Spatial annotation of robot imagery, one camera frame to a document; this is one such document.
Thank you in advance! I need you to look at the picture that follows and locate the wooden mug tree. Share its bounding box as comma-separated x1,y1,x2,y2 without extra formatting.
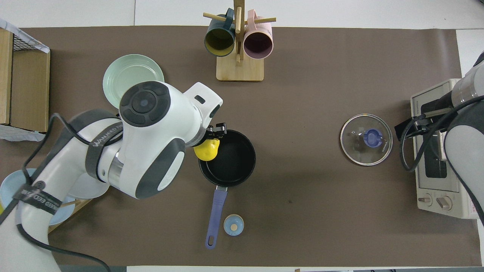
203,0,277,82

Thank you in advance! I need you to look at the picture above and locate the mint green plate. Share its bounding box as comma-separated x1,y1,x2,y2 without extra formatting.
102,54,165,110

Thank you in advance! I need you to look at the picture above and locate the light blue plate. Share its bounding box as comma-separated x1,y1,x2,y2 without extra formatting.
0,168,77,226

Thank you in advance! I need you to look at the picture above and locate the yellow potato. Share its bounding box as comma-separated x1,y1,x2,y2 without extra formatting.
193,138,221,162

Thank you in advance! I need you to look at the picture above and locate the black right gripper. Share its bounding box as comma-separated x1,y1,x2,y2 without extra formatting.
394,93,456,141

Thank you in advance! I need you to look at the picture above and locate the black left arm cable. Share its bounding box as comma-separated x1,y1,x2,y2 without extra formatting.
0,112,114,272

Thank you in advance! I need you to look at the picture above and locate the pink ribbed mug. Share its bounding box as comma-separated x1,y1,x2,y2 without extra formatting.
243,9,274,60

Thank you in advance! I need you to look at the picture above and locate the teal mug yellow inside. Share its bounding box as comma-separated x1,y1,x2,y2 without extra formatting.
204,8,236,57

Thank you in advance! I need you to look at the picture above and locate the grey plate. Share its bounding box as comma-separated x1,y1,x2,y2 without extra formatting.
66,172,111,200

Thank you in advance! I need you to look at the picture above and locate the brown table mat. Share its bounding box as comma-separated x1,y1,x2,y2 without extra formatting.
0,26,483,267

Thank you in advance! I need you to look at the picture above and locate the glass lid with blue knob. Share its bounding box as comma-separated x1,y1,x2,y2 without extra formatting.
340,114,393,167

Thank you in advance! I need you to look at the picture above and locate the white checked cloth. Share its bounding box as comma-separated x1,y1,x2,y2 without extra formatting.
0,18,50,54
0,124,47,142

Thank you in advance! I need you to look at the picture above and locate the wooden plate rack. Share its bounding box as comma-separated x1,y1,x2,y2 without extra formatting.
47,198,96,233

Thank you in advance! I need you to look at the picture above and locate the cream toaster oven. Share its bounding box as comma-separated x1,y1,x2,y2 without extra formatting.
410,78,484,219

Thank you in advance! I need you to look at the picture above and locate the navy pot with blue handle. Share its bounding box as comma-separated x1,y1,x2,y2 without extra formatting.
199,130,256,250

